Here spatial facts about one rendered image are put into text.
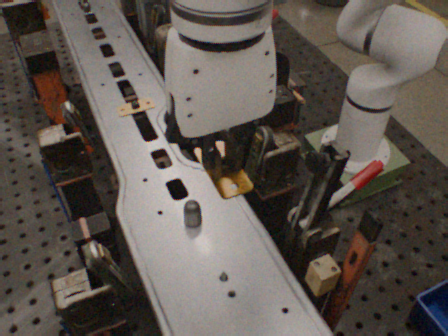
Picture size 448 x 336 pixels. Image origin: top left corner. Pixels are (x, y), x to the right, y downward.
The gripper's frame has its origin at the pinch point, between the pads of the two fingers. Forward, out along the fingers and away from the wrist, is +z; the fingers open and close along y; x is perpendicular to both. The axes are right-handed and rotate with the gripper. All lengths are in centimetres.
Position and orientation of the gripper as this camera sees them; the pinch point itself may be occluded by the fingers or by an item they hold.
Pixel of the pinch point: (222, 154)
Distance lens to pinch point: 47.2
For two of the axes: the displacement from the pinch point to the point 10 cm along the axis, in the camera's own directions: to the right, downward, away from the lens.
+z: 0.0, 6.9, 7.3
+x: 4.2, 6.6, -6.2
